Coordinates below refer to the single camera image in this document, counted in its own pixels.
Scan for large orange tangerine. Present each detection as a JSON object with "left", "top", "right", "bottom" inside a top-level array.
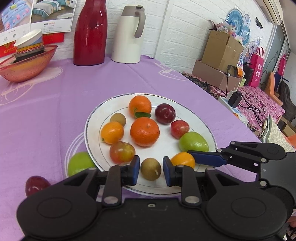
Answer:
[{"left": 130, "top": 117, "right": 160, "bottom": 147}]

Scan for red yellow plum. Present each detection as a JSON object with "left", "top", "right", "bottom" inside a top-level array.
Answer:
[{"left": 109, "top": 141, "right": 135, "bottom": 165}]

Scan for green round apple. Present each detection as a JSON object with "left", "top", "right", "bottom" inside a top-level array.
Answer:
[{"left": 67, "top": 152, "right": 96, "bottom": 177}]

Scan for dark red plum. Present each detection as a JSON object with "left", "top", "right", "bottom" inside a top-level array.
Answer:
[{"left": 154, "top": 103, "right": 176, "bottom": 125}]

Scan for stacked paper cups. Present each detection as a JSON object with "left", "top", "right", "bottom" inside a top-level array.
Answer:
[{"left": 13, "top": 29, "right": 44, "bottom": 63}]

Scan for oblong green apple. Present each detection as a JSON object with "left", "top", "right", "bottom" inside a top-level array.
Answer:
[{"left": 179, "top": 132, "right": 209, "bottom": 152}]

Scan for flat cardboard box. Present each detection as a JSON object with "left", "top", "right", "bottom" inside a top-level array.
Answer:
[{"left": 192, "top": 60, "right": 242, "bottom": 91}]

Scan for bedding poster calendar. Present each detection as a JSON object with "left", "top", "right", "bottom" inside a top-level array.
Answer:
[{"left": 1, "top": 0, "right": 77, "bottom": 57}]

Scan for red thermos jug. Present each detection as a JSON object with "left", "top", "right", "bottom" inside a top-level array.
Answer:
[{"left": 73, "top": 0, "right": 107, "bottom": 66}]

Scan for black power adapter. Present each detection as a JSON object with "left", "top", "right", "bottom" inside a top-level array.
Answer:
[{"left": 228, "top": 92, "right": 242, "bottom": 108}]

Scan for white porcelain plate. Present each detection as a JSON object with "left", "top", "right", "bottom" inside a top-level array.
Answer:
[{"left": 84, "top": 94, "right": 217, "bottom": 197}]

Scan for dark purple plum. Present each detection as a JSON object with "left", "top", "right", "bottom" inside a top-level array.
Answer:
[{"left": 25, "top": 176, "right": 51, "bottom": 197}]

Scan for small yellow orange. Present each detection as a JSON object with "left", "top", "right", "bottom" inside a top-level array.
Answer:
[{"left": 100, "top": 121, "right": 124, "bottom": 145}]

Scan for purple tablecloth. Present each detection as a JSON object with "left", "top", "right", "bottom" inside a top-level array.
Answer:
[{"left": 1, "top": 56, "right": 257, "bottom": 240}]

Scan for leafed orange tangerine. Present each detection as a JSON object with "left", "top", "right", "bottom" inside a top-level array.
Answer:
[{"left": 128, "top": 95, "right": 152, "bottom": 118}]

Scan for orange glass bowl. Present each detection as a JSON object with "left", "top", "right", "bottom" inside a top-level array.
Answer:
[{"left": 1, "top": 45, "right": 58, "bottom": 83}]

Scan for blue white decorative plates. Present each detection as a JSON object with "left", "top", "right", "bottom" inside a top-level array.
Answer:
[{"left": 226, "top": 9, "right": 261, "bottom": 53}]

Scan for pink gift bag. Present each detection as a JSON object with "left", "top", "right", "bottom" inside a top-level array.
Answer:
[{"left": 248, "top": 47, "right": 264, "bottom": 88}]

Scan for small orange kumquat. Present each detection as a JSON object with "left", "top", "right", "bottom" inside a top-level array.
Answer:
[{"left": 171, "top": 152, "right": 196, "bottom": 168}]

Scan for white thermos jug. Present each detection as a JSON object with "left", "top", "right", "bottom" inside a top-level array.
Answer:
[{"left": 111, "top": 5, "right": 146, "bottom": 64}]

